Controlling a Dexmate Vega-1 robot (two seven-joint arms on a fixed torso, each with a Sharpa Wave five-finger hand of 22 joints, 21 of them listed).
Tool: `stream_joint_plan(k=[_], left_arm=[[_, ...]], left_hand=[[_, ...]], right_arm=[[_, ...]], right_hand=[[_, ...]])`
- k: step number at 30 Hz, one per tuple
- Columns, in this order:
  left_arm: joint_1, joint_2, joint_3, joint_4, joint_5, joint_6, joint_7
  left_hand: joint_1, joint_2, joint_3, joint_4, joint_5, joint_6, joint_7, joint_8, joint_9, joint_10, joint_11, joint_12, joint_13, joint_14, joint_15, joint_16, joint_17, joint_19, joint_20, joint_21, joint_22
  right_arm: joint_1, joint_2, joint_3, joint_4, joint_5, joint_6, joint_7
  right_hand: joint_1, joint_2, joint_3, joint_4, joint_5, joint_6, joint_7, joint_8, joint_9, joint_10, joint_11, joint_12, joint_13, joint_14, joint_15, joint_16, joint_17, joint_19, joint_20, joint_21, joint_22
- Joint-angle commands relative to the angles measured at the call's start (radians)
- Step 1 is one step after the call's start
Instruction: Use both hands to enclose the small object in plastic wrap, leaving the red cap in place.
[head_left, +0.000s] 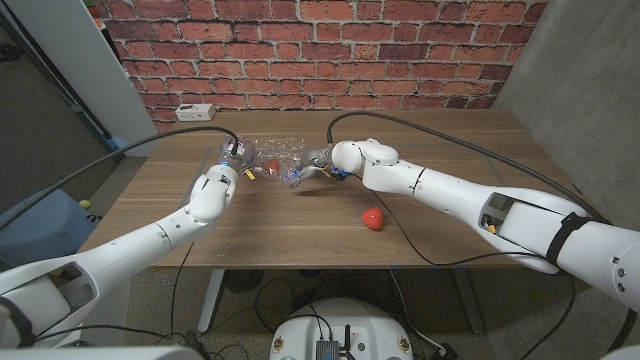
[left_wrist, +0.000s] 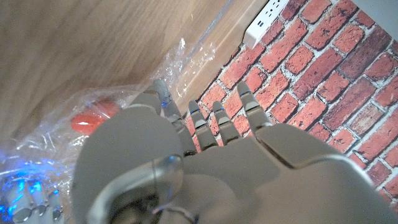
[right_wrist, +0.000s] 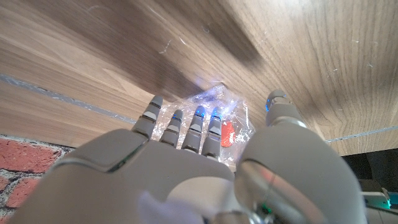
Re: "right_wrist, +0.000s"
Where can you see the clear plastic wrap sheet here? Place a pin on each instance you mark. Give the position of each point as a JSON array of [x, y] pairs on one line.
[[230, 105]]

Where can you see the grey tape outline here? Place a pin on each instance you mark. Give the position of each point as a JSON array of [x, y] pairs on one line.
[[77, 102]]

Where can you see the small grey orange ball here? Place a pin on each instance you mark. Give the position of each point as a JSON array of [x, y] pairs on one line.
[[227, 133]]

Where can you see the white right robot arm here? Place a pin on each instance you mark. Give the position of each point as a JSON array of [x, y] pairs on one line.
[[377, 202]]

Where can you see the brick print backdrop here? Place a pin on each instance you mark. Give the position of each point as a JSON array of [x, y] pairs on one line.
[[21, 174]]

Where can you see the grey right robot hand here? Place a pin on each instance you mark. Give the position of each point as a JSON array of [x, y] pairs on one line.
[[155, 180]]

